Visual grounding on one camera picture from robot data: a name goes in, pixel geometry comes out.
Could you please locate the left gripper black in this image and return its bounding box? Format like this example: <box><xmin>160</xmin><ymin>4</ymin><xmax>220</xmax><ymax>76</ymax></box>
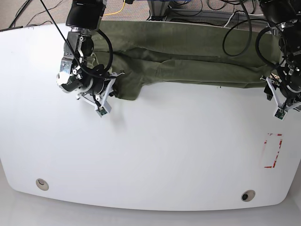
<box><xmin>261</xmin><ymin>74</ymin><xmax>301</xmax><ymax>111</ymax></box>

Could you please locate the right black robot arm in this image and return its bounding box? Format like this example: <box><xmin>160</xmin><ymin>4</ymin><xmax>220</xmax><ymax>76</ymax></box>
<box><xmin>56</xmin><ymin>0</ymin><xmax>123</xmax><ymax>116</ymax></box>

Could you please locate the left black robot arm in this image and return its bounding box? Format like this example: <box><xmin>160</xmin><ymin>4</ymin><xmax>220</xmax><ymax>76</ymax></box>
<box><xmin>259</xmin><ymin>0</ymin><xmax>301</xmax><ymax>111</ymax></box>

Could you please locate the red tape rectangle marking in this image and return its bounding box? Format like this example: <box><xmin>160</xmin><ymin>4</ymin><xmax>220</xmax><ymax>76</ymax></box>
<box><xmin>261</xmin><ymin>133</ymin><xmax>283</xmax><ymax>169</ymax></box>

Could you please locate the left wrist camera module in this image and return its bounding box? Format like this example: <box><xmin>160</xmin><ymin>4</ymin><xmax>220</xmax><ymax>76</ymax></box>
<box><xmin>274</xmin><ymin>108</ymin><xmax>287</xmax><ymax>121</ymax></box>

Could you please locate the white cable on floor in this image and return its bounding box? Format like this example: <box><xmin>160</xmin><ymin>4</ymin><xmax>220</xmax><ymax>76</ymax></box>
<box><xmin>223</xmin><ymin>11</ymin><xmax>266</xmax><ymax>28</ymax></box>

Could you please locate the right table cable grommet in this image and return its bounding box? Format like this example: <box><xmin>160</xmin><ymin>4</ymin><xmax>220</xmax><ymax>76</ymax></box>
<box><xmin>241</xmin><ymin>190</ymin><xmax>255</xmax><ymax>202</ymax></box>

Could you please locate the olive green t-shirt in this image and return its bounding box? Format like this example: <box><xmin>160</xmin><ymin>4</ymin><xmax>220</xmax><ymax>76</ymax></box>
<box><xmin>100</xmin><ymin>21</ymin><xmax>272</xmax><ymax>100</ymax></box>

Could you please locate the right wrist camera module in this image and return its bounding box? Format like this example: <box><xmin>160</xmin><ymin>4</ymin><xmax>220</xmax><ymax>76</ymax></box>
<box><xmin>95</xmin><ymin>106</ymin><xmax>111</xmax><ymax>117</ymax></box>

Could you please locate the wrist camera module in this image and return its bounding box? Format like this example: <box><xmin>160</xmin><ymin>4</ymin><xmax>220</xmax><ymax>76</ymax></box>
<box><xmin>95</xmin><ymin>106</ymin><xmax>111</xmax><ymax>117</ymax></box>
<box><xmin>274</xmin><ymin>108</ymin><xmax>287</xmax><ymax>121</ymax></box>

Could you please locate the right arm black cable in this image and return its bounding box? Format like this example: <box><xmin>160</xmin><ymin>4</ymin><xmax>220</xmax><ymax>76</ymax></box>
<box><xmin>40</xmin><ymin>0</ymin><xmax>113</xmax><ymax>80</ymax></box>

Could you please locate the left table cable grommet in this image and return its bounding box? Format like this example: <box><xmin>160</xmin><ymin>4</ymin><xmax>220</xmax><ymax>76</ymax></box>
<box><xmin>36</xmin><ymin>178</ymin><xmax>49</xmax><ymax>191</ymax></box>

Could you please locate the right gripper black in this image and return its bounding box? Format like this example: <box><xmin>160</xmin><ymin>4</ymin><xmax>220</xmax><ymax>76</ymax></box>
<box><xmin>75</xmin><ymin>70</ymin><xmax>125</xmax><ymax>110</ymax></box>

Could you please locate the yellow cable on floor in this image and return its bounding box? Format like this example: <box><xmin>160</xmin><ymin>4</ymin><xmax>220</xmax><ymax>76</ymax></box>
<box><xmin>103</xmin><ymin>0</ymin><xmax>126</xmax><ymax>16</ymax></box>

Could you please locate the table cable grommet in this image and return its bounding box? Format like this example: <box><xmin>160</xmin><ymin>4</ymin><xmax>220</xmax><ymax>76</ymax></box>
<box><xmin>36</xmin><ymin>178</ymin><xmax>49</xmax><ymax>191</ymax></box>
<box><xmin>241</xmin><ymin>190</ymin><xmax>255</xmax><ymax>202</ymax></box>

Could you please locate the grey aluminium frame rail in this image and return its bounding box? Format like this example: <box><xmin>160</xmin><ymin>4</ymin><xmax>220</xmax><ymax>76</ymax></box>
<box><xmin>147</xmin><ymin>0</ymin><xmax>264</xmax><ymax>27</ymax></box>

